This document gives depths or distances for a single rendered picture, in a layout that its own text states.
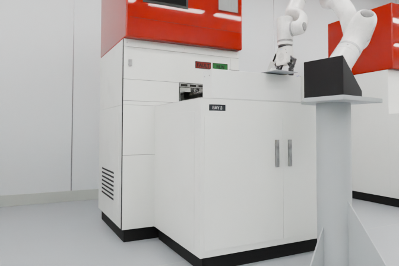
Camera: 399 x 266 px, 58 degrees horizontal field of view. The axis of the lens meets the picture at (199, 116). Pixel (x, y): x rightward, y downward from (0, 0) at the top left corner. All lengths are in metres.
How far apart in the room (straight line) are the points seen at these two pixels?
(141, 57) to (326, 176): 1.25
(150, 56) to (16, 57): 1.68
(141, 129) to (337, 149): 1.12
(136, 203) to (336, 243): 1.13
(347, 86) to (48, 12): 2.83
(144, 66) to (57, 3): 1.73
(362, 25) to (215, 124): 0.90
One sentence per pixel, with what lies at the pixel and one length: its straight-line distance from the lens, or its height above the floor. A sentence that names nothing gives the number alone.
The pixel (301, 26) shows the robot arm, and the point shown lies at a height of 1.21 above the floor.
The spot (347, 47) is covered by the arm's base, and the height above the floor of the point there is 1.08.
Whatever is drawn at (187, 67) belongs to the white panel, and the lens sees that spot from 2.36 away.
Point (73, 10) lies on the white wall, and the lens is 3.80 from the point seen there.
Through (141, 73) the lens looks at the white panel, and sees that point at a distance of 2.24.
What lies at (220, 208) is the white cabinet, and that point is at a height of 0.30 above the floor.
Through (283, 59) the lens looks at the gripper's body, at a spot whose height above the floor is 1.05.
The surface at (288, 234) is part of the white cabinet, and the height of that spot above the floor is 0.13.
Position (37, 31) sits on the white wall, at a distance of 3.71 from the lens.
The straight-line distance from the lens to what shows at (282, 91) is 1.94.
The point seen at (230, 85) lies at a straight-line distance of 1.76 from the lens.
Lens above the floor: 0.66
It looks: 2 degrees up
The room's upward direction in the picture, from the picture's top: straight up
